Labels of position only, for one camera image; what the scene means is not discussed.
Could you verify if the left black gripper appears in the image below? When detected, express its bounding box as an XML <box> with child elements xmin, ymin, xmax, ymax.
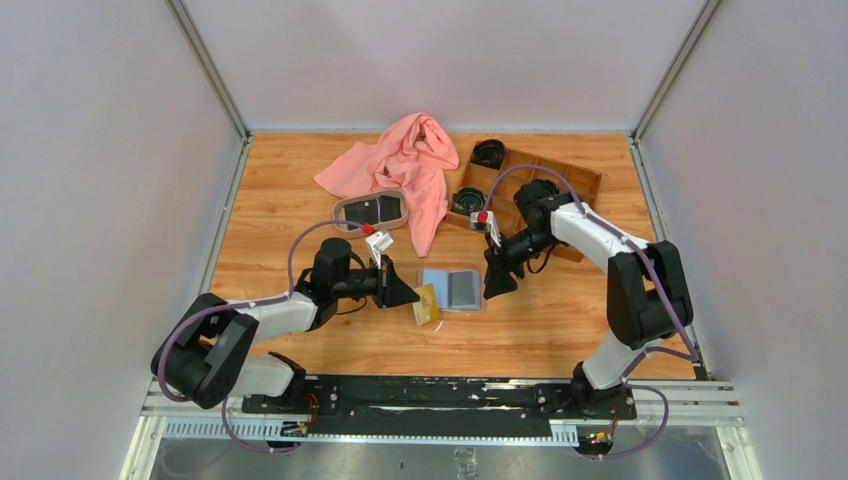
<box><xmin>333</xmin><ymin>255</ymin><xmax>419</xmax><ymax>310</ymax></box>

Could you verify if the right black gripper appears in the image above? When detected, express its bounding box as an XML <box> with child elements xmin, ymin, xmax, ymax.
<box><xmin>484</xmin><ymin>227</ymin><xmax>560</xmax><ymax>300</ymax></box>

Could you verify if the gold VIP credit card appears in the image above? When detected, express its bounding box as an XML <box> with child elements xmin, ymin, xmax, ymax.
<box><xmin>412</xmin><ymin>284</ymin><xmax>441</xmax><ymax>326</ymax></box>

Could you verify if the pink card holder wallet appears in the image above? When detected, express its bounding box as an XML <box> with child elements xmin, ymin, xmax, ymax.
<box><xmin>420</xmin><ymin>269</ymin><xmax>484</xmax><ymax>312</ymax></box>

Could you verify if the beige oval card tray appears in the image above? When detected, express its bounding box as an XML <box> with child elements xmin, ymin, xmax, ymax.
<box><xmin>332</xmin><ymin>188</ymin><xmax>410</xmax><ymax>239</ymax></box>

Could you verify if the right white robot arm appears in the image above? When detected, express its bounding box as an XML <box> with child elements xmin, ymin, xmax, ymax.
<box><xmin>470</xmin><ymin>179</ymin><xmax>699</xmax><ymax>418</ymax></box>

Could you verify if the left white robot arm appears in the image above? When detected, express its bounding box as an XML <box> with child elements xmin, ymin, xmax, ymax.
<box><xmin>150</xmin><ymin>237</ymin><xmax>420</xmax><ymax>413</ymax></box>

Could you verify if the rolled belt front left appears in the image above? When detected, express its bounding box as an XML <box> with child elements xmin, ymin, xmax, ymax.
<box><xmin>451</xmin><ymin>186</ymin><xmax>487</xmax><ymax>218</ymax></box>

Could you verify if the rolled belt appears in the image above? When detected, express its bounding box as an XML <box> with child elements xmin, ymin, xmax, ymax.
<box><xmin>470</xmin><ymin>139</ymin><xmax>507</xmax><ymax>170</ymax></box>
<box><xmin>451</xmin><ymin>186</ymin><xmax>487</xmax><ymax>218</ymax></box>

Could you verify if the rolled belt back left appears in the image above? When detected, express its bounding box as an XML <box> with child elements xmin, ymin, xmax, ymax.
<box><xmin>470</xmin><ymin>139</ymin><xmax>507</xmax><ymax>170</ymax></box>

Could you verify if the pink cloth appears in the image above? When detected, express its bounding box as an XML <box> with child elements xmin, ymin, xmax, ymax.
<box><xmin>313</xmin><ymin>112</ymin><xmax>459</xmax><ymax>258</ymax></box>

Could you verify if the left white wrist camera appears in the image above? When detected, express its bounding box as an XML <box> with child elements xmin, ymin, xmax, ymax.
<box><xmin>365</xmin><ymin>230</ymin><xmax>395</xmax><ymax>269</ymax></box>

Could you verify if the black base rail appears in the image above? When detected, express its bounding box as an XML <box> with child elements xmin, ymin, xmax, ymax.
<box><xmin>231</xmin><ymin>375</ymin><xmax>637</xmax><ymax>446</ymax></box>

